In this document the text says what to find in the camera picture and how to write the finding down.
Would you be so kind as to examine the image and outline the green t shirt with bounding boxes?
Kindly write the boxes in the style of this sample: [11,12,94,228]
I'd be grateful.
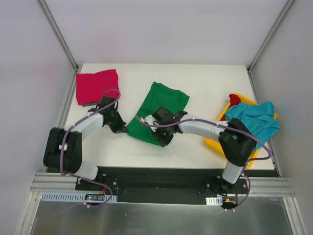
[126,82,190,148]

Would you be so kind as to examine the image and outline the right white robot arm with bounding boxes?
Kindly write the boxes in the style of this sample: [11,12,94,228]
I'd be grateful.
[144,107,256,196]

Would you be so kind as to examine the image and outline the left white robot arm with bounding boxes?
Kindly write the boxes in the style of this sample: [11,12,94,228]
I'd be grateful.
[43,96,128,190]

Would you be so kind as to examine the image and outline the folded magenta t shirt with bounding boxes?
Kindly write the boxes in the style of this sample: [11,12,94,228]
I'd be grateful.
[76,69,119,105]

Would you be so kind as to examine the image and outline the yellow plastic tray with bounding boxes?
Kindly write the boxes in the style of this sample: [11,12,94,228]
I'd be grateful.
[204,93,262,169]

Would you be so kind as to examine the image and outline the red t shirt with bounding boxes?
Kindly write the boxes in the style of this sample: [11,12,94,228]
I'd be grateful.
[229,94,241,107]

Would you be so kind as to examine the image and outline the teal t shirt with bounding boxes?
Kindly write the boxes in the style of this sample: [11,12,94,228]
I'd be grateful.
[224,101,281,144]

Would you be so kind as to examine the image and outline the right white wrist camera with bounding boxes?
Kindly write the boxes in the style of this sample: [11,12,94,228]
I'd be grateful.
[144,115,159,126]

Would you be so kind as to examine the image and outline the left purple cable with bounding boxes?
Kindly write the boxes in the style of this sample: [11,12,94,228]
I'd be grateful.
[59,88,121,209]

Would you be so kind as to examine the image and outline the left aluminium frame post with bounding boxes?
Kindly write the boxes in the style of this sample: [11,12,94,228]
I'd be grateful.
[36,0,79,71]

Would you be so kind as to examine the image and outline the aluminium frame post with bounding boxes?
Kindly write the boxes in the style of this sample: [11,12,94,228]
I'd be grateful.
[36,0,79,71]
[246,0,296,73]

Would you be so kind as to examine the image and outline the right aluminium frame post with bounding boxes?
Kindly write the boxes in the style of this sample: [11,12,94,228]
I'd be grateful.
[246,0,296,73]

